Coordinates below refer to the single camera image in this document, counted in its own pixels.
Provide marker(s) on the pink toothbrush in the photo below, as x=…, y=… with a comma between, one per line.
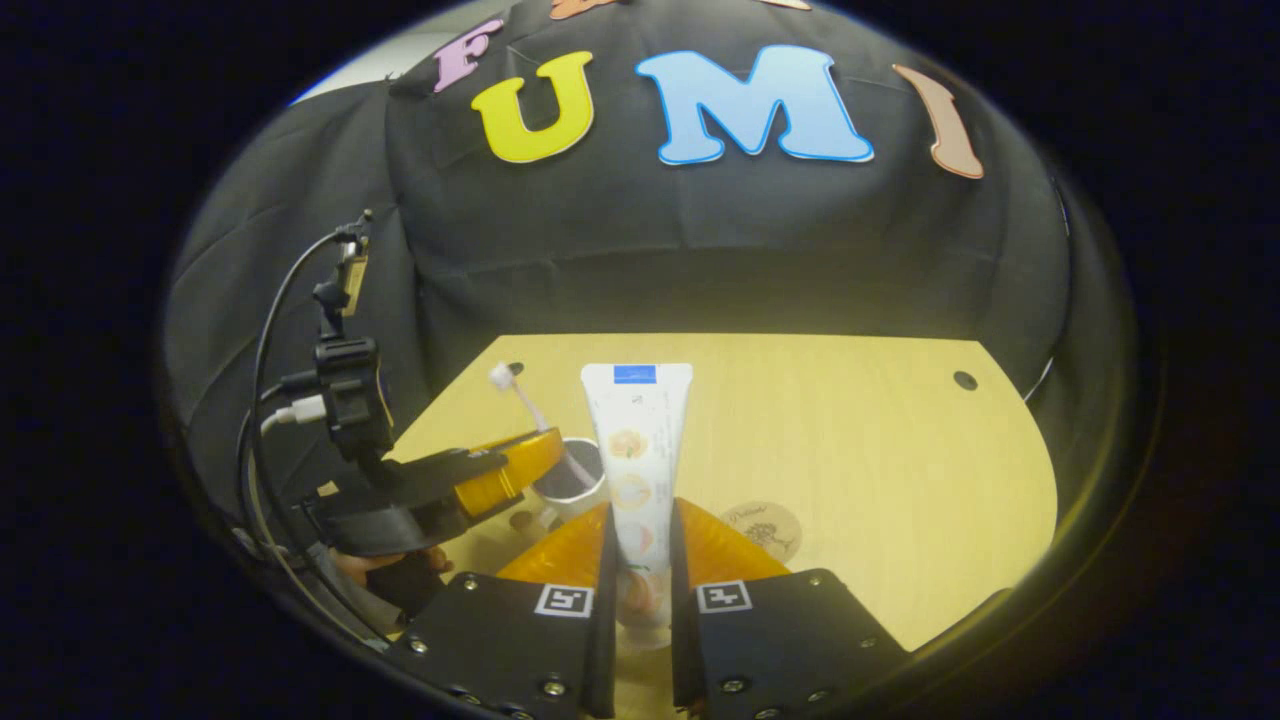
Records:
x=500, y=377

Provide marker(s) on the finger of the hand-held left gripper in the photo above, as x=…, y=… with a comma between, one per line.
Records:
x=510, y=470

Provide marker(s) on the wooden desktop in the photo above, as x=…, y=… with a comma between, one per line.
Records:
x=850, y=450

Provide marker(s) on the round wooden coaster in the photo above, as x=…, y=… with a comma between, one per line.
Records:
x=765, y=530

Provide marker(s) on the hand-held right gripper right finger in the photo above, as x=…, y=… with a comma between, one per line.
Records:
x=683, y=650

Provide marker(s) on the black backdrop cloth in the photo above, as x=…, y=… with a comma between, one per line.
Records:
x=700, y=250

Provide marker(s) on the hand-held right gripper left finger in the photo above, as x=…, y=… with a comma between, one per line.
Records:
x=605, y=650

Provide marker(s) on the white toothpaste tube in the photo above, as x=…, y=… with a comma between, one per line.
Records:
x=640, y=450

